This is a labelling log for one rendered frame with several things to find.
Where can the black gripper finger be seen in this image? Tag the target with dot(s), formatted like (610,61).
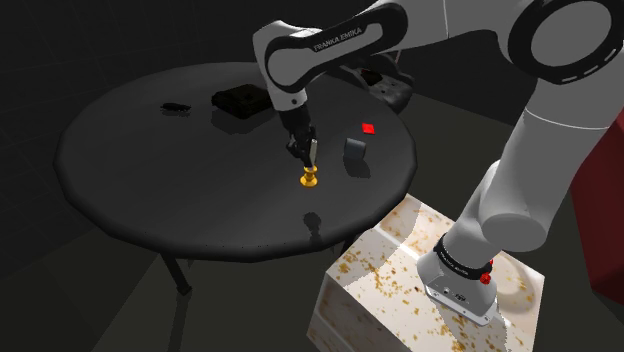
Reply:
(312,151)
(295,150)

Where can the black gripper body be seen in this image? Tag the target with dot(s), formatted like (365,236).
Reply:
(296,122)

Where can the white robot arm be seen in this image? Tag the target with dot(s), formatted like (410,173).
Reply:
(531,161)

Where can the small gold candlestick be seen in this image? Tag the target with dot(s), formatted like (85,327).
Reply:
(309,179)

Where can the grey cup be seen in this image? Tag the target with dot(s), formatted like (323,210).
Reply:
(355,149)

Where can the black flat box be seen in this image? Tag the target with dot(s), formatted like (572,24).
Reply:
(241,100)

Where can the small red block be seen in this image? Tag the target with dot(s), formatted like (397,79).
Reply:
(368,128)

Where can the dark chair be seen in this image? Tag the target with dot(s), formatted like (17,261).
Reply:
(387,88)

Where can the small flat black object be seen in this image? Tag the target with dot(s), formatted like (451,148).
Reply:
(175,107)

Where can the round dark table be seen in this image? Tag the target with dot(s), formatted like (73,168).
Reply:
(170,190)

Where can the white speckled robot stand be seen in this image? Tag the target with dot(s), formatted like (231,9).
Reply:
(385,273)

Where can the dark red cabinet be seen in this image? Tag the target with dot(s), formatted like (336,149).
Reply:
(602,195)

